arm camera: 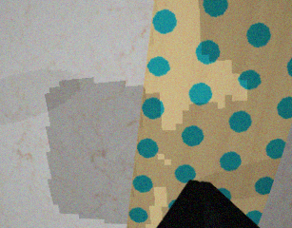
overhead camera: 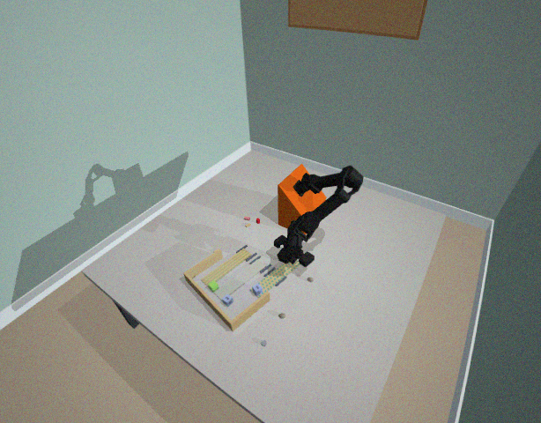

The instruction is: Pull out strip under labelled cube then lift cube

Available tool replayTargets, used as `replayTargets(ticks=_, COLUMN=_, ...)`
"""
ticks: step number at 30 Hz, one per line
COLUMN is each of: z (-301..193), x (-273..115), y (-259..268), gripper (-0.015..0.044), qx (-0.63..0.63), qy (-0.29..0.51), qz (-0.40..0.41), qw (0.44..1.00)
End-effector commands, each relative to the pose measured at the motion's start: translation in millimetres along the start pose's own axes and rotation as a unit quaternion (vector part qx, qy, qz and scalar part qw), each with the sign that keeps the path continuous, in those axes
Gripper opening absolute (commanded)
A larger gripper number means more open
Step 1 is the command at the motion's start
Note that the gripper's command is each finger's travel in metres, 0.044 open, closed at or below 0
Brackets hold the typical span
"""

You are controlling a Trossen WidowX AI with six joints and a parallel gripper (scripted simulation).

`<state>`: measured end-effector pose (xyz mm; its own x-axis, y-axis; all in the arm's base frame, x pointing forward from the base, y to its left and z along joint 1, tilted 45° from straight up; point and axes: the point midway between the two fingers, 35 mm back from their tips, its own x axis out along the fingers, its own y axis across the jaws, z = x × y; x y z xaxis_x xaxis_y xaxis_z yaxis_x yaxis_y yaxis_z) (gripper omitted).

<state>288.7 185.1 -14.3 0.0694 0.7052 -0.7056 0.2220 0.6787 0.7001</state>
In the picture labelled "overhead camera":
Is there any tan polka-dotted strip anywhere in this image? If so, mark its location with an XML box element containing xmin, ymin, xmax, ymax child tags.
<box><xmin>259</xmin><ymin>261</ymin><xmax>300</xmax><ymax>290</ymax></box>

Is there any light wooden strip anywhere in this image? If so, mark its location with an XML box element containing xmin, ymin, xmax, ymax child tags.
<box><xmin>231</xmin><ymin>249</ymin><xmax>252</xmax><ymax>264</ymax></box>

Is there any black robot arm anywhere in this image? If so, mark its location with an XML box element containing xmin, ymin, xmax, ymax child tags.
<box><xmin>277</xmin><ymin>165</ymin><xmax>363</xmax><ymax>264</ymax></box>

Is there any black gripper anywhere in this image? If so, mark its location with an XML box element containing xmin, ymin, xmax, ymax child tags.
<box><xmin>274</xmin><ymin>235</ymin><xmax>315</xmax><ymax>267</ymax></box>

